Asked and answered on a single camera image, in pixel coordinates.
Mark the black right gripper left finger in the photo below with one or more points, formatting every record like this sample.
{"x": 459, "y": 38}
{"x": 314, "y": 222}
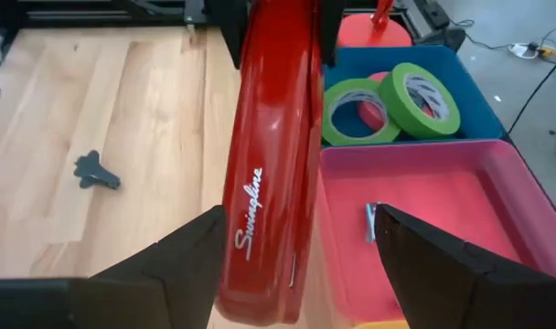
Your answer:
{"x": 145, "y": 292}

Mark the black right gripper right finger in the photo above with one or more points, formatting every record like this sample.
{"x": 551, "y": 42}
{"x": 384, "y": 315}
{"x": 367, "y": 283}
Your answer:
{"x": 465, "y": 292}

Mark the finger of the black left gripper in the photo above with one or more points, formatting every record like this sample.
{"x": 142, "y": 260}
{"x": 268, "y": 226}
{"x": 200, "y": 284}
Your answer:
{"x": 230, "y": 32}
{"x": 330, "y": 32}

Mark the green tape roll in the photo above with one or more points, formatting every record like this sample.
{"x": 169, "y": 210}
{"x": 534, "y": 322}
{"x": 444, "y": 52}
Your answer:
{"x": 351, "y": 84}
{"x": 397, "y": 100}

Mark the pink tape roll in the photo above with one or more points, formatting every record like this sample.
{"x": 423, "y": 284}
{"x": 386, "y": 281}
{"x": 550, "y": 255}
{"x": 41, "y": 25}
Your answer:
{"x": 371, "y": 114}

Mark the light blue staple remover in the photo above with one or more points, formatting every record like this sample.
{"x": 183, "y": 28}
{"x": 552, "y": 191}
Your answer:
{"x": 371, "y": 224}

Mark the black staple remover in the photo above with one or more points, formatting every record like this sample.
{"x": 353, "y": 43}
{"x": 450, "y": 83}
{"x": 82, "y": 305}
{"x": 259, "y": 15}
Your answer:
{"x": 95, "y": 171}

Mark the red stapler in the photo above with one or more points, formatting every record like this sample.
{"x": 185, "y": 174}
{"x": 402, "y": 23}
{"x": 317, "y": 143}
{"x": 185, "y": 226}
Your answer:
{"x": 273, "y": 160}

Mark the yellow plastic tray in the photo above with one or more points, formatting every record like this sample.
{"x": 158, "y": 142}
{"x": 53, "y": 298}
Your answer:
{"x": 383, "y": 325}

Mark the pink plastic tray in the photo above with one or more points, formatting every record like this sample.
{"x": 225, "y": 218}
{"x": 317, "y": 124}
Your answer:
{"x": 442, "y": 192}

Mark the blue plastic tray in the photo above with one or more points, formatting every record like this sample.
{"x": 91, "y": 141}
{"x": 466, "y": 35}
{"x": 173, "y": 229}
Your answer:
{"x": 470, "y": 82}

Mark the white power strip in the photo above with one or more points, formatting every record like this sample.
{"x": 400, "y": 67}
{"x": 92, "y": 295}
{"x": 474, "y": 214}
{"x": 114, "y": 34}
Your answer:
{"x": 520, "y": 48}

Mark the black aluminium table frame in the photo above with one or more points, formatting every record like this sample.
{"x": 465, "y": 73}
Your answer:
{"x": 99, "y": 11}

